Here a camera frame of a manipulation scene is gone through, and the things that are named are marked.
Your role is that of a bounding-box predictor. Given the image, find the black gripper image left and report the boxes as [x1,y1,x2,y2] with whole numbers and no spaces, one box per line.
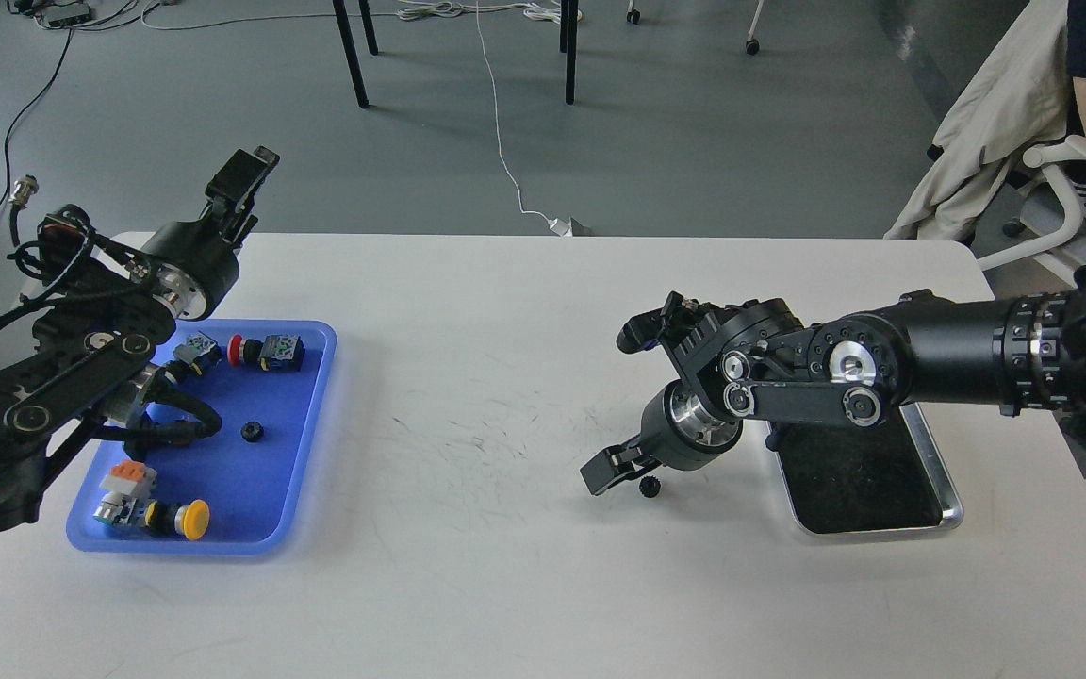
[140,146,280,320]

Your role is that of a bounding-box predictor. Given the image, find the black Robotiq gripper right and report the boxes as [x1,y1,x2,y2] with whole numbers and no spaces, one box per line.
[579,382,743,496]

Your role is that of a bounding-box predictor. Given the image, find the small black gear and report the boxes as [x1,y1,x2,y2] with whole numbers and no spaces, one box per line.
[239,422,266,443]
[637,474,662,499]

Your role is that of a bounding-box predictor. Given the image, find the black robot arm image left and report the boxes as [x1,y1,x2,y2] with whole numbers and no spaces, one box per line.
[0,146,279,538]

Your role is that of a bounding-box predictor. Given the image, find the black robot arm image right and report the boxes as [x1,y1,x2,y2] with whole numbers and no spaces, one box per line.
[581,266,1086,495]

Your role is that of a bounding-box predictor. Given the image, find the silver metal tray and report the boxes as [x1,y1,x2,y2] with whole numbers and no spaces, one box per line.
[765,405,964,544]

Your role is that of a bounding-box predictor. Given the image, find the blue plastic tray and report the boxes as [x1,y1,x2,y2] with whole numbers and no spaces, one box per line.
[66,319,337,557]

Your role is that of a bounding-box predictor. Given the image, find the red emergency stop button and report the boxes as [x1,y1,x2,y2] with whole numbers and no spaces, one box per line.
[224,334,305,373]

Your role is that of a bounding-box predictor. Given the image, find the black table leg left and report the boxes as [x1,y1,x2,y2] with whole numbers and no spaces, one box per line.
[331,0,380,110]

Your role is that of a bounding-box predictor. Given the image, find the black table leg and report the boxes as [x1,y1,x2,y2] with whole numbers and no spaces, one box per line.
[559,0,579,105]
[331,0,380,110]

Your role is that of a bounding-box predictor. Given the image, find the yellow push button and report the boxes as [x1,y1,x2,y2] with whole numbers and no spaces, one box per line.
[140,499,211,541]

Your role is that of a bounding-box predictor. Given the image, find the black table leg right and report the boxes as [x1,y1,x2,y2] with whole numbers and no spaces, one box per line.
[559,0,579,105]

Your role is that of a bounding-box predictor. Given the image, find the beige jacket on chair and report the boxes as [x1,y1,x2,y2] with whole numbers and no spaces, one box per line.
[883,1,1072,241]

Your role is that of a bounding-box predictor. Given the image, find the green push button switch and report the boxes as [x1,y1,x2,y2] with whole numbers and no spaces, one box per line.
[163,332,223,383]

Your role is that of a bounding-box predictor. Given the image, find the white floor cable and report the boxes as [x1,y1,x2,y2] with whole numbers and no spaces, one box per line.
[142,0,593,238]

